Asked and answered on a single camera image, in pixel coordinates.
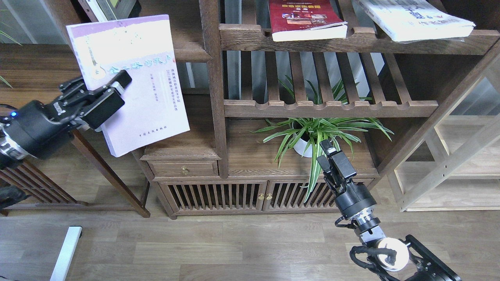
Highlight brass drawer knob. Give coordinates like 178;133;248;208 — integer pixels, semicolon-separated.
181;166;189;175

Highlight white plant pot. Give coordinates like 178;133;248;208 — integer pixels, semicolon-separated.
293;138;318;158

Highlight light wooden rack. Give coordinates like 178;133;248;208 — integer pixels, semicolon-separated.
387;59;500;212

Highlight dark wooden bookshelf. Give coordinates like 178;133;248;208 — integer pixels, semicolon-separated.
45;0;500;220

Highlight red book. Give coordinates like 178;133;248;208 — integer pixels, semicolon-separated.
268;0;348;42

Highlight white book with blue text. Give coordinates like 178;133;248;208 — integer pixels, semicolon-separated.
356;0;476;42

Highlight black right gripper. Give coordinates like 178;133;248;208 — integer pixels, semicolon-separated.
317;139;376;219

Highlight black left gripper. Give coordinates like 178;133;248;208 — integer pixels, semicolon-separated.
6;70;132;160

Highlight green leaves at left edge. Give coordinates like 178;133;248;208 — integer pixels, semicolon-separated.
0;8;23;88

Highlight dark grey book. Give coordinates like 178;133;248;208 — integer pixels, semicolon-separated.
97;0;140;21

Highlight white spine book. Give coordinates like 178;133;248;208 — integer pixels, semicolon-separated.
84;0;108;22

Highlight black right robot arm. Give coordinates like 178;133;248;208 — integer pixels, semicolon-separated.
317;139;461;281

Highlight green spider plant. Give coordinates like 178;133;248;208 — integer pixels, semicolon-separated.
252;75;395;202

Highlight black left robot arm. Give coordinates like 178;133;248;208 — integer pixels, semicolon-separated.
1;70;140;210

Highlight pale purple book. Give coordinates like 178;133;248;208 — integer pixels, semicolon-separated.
66;14;190;157

